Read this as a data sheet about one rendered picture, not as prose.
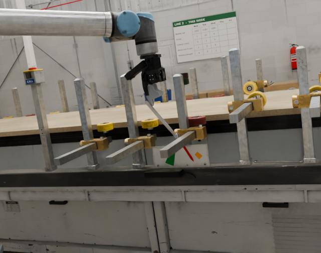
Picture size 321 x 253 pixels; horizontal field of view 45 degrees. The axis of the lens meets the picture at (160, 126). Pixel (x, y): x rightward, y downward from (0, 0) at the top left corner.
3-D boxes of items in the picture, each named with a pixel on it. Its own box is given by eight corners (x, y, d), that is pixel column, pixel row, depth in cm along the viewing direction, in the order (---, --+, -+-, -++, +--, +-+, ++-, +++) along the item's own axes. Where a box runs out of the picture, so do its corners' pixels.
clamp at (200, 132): (204, 139, 165) (202, 128, 164) (174, 141, 170) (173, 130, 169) (207, 136, 170) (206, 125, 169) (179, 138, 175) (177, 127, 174)
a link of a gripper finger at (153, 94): (159, 105, 160) (156, 83, 159) (147, 107, 163) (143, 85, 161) (163, 104, 163) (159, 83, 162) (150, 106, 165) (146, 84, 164)
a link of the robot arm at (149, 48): (131, 45, 158) (141, 45, 167) (133, 57, 159) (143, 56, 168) (151, 41, 155) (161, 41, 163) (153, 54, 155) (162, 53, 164)
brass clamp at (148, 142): (150, 148, 174) (149, 137, 174) (124, 150, 180) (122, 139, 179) (156, 145, 180) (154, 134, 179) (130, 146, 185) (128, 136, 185)
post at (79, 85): (96, 175, 190) (79, 78, 183) (90, 175, 192) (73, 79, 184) (99, 173, 193) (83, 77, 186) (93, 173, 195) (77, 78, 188)
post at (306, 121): (315, 170, 151) (305, 45, 143) (305, 170, 152) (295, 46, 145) (315, 167, 154) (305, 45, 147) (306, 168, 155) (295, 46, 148)
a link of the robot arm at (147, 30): (125, 16, 161) (148, 14, 165) (130, 46, 163) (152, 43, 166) (132, 11, 152) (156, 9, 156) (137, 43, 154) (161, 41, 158)
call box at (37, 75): (36, 85, 191) (33, 69, 190) (25, 86, 194) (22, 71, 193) (45, 84, 198) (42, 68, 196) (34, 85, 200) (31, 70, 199)
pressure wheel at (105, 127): (117, 143, 196) (114, 121, 195) (102, 147, 193) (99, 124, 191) (112, 142, 203) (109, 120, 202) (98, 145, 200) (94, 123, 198)
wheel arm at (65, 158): (61, 167, 160) (59, 157, 159) (54, 167, 161) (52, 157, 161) (112, 143, 199) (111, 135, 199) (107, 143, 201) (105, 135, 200)
